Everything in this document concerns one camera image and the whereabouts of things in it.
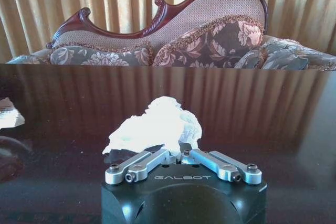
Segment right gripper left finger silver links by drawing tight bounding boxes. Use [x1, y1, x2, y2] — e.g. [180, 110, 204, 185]
[104, 144, 181, 184]

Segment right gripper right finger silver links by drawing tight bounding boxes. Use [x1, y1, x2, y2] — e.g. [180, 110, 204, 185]
[179, 142, 256, 183]

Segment white tissue paper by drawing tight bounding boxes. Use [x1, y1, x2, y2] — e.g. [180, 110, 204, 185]
[102, 95, 203, 158]

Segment grey floral fringed cushion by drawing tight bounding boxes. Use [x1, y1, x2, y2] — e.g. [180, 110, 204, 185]
[49, 40, 154, 67]
[234, 42, 310, 71]

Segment brown floral fringed cushion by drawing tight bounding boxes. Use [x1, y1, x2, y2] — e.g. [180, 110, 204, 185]
[152, 15, 265, 68]

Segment white paper stack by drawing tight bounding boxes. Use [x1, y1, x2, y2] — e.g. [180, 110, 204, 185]
[0, 97, 25, 130]

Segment ornate wooden frame sofa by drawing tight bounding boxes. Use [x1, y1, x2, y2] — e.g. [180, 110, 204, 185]
[7, 0, 336, 70]

